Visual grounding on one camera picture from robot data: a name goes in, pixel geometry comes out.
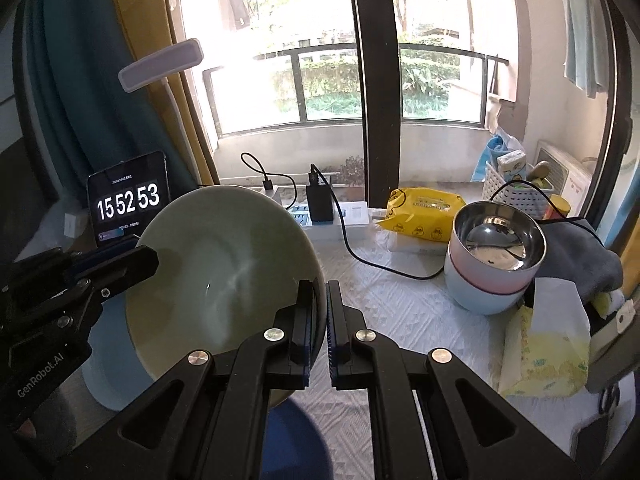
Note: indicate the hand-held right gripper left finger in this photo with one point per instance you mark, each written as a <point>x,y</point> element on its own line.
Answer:
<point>305,330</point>

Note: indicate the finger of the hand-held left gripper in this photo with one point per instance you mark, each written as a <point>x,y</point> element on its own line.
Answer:
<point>130,270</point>
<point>95,260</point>

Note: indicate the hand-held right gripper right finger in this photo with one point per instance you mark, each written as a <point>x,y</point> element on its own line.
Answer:
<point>334,330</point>

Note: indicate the pale green bowl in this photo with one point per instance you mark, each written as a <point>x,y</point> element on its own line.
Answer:
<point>215,270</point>

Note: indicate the light blue plate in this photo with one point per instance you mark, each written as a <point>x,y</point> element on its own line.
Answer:
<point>107,370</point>

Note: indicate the dark blue bowl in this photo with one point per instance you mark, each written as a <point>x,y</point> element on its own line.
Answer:
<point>295,445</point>

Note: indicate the small white box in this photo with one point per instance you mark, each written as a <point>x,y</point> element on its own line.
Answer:
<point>73,225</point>

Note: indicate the tablet with clock display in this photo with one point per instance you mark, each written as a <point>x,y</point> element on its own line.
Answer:
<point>127,200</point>

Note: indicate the white power strip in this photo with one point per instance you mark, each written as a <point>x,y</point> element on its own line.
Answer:
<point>350,220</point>

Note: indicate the black charger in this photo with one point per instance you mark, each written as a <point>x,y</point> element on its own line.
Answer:
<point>320,205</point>

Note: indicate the white charger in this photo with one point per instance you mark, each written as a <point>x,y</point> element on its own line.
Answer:
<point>270,196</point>

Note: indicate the yellow wipes pack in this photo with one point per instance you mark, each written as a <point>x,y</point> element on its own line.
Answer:
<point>425,215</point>

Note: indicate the potted plant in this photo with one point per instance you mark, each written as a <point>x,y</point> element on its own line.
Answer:
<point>352,175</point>

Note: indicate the steel bowl with pastel shell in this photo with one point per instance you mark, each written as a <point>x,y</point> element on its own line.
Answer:
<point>490,290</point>

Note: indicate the teal curtain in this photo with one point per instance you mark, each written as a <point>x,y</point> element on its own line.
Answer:
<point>100,85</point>

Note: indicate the white desk lamp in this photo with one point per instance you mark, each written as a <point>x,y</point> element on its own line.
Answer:
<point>160,65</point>

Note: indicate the yellow and white tissue pack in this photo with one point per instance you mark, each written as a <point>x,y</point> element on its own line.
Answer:
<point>545,350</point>

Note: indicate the white plastic basket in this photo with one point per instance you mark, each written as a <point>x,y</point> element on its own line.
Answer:
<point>505,197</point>

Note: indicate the blue bag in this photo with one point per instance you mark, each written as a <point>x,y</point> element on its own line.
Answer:
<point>492,152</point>

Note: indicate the balcony railing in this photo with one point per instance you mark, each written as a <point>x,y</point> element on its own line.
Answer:
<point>300,85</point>

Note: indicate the grey cloth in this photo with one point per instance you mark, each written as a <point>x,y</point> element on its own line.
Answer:
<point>575,255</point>

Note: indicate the yellow curtain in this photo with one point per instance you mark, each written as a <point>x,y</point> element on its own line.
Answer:
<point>140,0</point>

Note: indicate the light blue hanging towel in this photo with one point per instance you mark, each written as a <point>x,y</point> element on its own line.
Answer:
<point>582,40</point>

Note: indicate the dark door frame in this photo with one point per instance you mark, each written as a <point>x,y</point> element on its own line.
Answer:
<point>375,85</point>
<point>617,110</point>

